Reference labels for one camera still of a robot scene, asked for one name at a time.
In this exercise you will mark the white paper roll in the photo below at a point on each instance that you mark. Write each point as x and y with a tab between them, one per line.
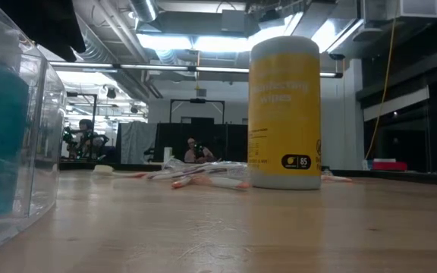
168	153

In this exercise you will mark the silver ventilation duct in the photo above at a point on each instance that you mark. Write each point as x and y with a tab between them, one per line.
144	9

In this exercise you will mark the bright ceiling light panel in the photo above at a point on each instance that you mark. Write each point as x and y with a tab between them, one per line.
203	42

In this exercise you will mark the black partition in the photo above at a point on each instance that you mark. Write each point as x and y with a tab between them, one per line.
173	140

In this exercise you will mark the ceiling light strip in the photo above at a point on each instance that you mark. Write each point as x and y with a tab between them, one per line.
146	66

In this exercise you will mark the person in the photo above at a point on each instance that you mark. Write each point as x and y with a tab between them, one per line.
193	155
85	140

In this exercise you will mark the white vent unit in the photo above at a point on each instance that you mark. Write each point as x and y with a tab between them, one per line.
412	7

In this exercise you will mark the grey ceiling box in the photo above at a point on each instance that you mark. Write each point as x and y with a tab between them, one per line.
233	21

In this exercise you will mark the grey cloth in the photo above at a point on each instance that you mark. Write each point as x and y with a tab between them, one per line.
137	142

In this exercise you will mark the yellow disinfecting wipes canister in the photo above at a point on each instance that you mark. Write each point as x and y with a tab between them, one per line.
285	125

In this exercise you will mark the purple toothbrush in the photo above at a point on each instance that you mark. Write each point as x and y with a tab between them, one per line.
158	174
180	164

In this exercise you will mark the unwrapped orange white toothbrush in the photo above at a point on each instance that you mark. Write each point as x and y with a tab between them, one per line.
102	169

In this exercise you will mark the clear acrylic organizer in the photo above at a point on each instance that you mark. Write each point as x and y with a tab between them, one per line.
44	151

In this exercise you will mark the red box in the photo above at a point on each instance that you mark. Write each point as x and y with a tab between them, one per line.
389	166

